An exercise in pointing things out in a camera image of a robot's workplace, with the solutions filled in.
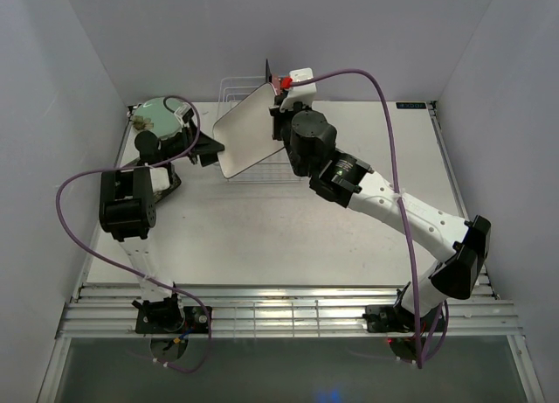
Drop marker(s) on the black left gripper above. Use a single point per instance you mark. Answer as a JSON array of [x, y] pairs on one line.
[[205, 147]]

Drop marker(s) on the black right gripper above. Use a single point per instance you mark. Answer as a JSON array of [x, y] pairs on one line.
[[279, 116]]

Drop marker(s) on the white rectangular plate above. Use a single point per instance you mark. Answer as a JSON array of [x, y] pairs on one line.
[[246, 131]]

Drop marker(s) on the cream floral square plate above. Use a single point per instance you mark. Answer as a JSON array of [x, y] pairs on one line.
[[270, 77]]

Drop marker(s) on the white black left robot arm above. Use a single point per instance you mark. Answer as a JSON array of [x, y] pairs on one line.
[[128, 212]]

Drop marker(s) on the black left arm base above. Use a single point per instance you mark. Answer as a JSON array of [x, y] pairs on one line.
[[173, 320]]

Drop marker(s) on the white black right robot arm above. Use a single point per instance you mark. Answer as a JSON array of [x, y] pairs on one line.
[[458, 246]]

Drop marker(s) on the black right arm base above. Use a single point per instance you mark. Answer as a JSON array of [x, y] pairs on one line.
[[388, 319]]

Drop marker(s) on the black floral square plate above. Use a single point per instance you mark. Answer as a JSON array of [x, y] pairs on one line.
[[164, 180]]

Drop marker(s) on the mint green round plate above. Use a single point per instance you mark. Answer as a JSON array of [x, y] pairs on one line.
[[152, 116]]

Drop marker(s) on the black logo label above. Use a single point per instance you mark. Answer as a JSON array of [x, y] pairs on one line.
[[411, 105]]

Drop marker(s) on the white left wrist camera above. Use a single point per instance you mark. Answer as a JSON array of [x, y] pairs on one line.
[[184, 115]]

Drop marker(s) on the white wire dish rack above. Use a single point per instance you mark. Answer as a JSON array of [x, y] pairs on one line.
[[275, 169]]

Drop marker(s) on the aluminium rail frame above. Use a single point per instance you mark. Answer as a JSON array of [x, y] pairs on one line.
[[106, 310]]

